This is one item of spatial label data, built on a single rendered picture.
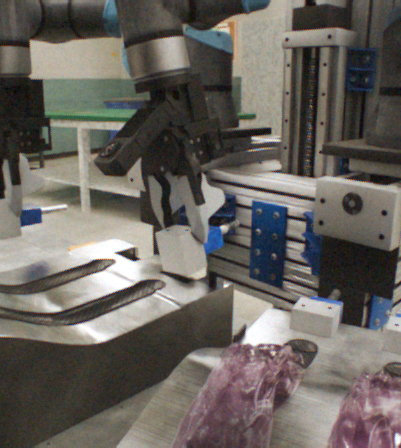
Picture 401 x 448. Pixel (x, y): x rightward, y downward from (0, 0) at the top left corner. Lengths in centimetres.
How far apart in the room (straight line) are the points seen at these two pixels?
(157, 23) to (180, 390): 40
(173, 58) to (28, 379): 38
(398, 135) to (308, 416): 56
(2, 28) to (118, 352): 48
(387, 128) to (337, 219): 19
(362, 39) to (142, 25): 62
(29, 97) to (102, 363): 44
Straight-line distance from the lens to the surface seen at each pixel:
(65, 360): 49
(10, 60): 76
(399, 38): 86
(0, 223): 78
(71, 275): 68
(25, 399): 48
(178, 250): 61
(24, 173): 77
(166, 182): 63
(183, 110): 62
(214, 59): 113
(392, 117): 86
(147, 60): 58
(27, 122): 77
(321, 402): 40
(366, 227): 75
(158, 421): 40
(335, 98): 104
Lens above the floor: 113
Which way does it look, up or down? 16 degrees down
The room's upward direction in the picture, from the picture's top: straight up
